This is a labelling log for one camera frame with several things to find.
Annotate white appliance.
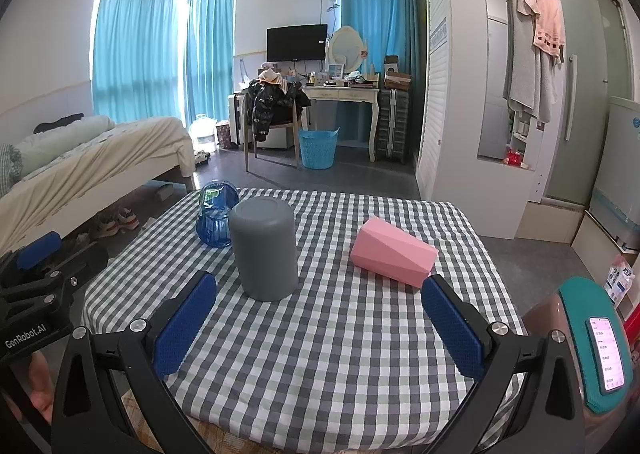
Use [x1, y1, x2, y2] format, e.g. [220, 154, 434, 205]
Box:
[587, 95, 640, 255]

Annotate pink hanging towel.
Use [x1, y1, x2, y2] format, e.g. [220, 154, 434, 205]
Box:
[517, 0, 566, 60]

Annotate frosted glass door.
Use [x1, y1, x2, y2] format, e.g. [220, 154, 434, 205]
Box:
[544, 0, 636, 210]

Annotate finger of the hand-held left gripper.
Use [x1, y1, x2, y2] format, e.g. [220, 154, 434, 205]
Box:
[47, 241, 110, 287]
[0, 230, 64, 280]

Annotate black patterned jacket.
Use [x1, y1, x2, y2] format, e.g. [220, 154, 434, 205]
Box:
[247, 78, 312, 142]

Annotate smartphone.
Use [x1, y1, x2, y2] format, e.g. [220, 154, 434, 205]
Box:
[586, 316, 626, 395]

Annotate cream vanity desk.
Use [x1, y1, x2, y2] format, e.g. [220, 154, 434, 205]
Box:
[301, 83, 382, 164]

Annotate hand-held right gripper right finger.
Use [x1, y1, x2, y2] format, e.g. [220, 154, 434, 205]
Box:
[420, 274, 587, 454]

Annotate white louvred wardrobe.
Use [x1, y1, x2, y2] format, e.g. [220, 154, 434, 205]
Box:
[414, 0, 546, 240]

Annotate bed with cream sheet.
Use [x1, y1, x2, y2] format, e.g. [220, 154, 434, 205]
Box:
[0, 115, 196, 255]

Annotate grey checkered tablecloth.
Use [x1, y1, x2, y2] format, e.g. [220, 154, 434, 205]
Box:
[80, 186, 532, 440]

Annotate wide blue curtain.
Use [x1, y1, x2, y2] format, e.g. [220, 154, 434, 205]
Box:
[91, 0, 180, 124]

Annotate dark ribbed suitcase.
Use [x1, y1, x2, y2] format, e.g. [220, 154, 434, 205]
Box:
[376, 88, 412, 165]

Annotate dark clothes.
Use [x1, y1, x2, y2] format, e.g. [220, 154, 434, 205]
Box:
[32, 113, 86, 135]

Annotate oval vanity mirror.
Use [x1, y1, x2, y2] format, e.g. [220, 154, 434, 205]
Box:
[327, 25, 365, 72]

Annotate stack of cardboard boxes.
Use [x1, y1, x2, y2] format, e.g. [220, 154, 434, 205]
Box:
[383, 55, 412, 90]

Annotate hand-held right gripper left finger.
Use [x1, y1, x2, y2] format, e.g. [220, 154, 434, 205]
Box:
[50, 270, 218, 454]

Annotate pair of sneakers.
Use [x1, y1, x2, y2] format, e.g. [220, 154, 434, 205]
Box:
[90, 208, 141, 239]

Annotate grey cup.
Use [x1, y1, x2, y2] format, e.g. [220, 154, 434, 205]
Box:
[229, 198, 301, 303]

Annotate blue laundry basket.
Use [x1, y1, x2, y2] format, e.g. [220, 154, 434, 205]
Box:
[298, 129, 340, 170]

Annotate clear water jug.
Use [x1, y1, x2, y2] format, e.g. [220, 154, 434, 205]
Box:
[192, 114, 218, 152]

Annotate narrow blue curtain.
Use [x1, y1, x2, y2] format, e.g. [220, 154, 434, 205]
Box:
[186, 0, 236, 127]

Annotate blue transparent cup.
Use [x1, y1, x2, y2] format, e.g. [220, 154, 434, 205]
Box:
[195, 179, 241, 249]

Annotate person's left hand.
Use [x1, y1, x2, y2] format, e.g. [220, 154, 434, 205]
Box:
[29, 351, 57, 416]

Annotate white printed packet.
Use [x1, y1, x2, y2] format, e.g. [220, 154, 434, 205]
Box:
[602, 254, 636, 310]

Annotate wooden chair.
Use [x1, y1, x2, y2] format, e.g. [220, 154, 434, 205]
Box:
[244, 84, 312, 172]

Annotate pale green pillow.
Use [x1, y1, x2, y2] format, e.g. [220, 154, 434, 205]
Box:
[12, 115, 116, 175]

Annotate pink faceted cup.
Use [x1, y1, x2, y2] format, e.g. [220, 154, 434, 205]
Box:
[349, 215, 440, 291]

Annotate tall blue curtain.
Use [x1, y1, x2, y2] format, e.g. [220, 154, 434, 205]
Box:
[341, 0, 418, 145]

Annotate black television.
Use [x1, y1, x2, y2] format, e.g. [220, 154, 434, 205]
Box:
[266, 24, 329, 63]

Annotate grey hanging towel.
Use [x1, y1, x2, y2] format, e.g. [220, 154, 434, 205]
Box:
[502, 0, 558, 122]

